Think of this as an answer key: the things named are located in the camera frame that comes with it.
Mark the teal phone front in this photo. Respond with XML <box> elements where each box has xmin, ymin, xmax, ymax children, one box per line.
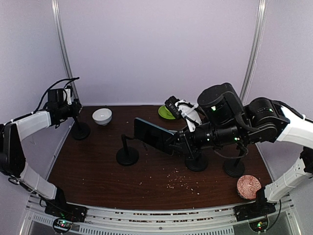
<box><xmin>134</xmin><ymin>117</ymin><xmax>174</xmax><ymax>155</ymax></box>

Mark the black phone stand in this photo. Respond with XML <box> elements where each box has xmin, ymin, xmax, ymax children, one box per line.
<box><xmin>116</xmin><ymin>134</ymin><xmax>139</xmax><ymax>166</ymax></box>
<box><xmin>70</xmin><ymin>117</ymin><xmax>91</xmax><ymax>141</ymax></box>

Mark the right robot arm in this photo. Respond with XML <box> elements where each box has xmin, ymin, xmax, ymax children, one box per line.
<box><xmin>165</xmin><ymin>83</ymin><xmax>313</xmax><ymax>216</ymax></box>

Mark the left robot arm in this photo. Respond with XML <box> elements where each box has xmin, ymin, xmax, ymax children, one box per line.
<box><xmin>0</xmin><ymin>78</ymin><xmax>90</xmax><ymax>217</ymax></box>

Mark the black stand right centre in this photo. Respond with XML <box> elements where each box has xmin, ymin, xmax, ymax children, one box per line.
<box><xmin>184</xmin><ymin>154</ymin><xmax>208</xmax><ymax>172</ymax></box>

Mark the far right black stand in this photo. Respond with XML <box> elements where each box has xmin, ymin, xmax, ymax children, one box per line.
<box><xmin>223</xmin><ymin>145</ymin><xmax>246</xmax><ymax>178</ymax></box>

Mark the white bowl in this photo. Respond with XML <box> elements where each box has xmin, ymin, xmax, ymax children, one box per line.
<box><xmin>92</xmin><ymin>108</ymin><xmax>112</xmax><ymax>126</ymax></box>

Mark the green plate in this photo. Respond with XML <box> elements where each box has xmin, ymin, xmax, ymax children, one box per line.
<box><xmin>158</xmin><ymin>105</ymin><xmax>176</xmax><ymax>120</ymax></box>

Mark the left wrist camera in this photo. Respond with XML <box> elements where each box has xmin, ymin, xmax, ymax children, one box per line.
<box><xmin>64</xmin><ymin>86</ymin><xmax>72</xmax><ymax>105</ymax></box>

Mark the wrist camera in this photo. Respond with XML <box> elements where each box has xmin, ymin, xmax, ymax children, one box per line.
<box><xmin>165</xmin><ymin>96</ymin><xmax>181</xmax><ymax>120</ymax></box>
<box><xmin>64</xmin><ymin>86</ymin><xmax>72</xmax><ymax>105</ymax></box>

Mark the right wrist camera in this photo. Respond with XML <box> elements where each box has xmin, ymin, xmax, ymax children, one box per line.
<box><xmin>165</xmin><ymin>96</ymin><xmax>181</xmax><ymax>120</ymax></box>

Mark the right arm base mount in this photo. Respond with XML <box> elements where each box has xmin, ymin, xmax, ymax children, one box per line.
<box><xmin>233</xmin><ymin>202</ymin><xmax>276</xmax><ymax>233</ymax></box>

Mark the left aluminium frame post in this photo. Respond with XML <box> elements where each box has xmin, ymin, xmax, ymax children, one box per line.
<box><xmin>50</xmin><ymin>0</ymin><xmax>82</xmax><ymax>110</ymax></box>

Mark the aluminium frame post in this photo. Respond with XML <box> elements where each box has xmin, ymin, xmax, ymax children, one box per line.
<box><xmin>50</xmin><ymin>0</ymin><xmax>82</xmax><ymax>110</ymax></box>
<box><xmin>240</xmin><ymin>0</ymin><xmax>268</xmax><ymax>103</ymax></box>

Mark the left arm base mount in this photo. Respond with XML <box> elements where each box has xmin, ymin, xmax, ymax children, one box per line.
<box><xmin>45</xmin><ymin>204</ymin><xmax>88</xmax><ymax>234</ymax></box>

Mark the right aluminium frame post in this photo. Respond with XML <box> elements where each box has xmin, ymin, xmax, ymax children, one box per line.
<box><xmin>240</xmin><ymin>0</ymin><xmax>268</xmax><ymax>103</ymax></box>

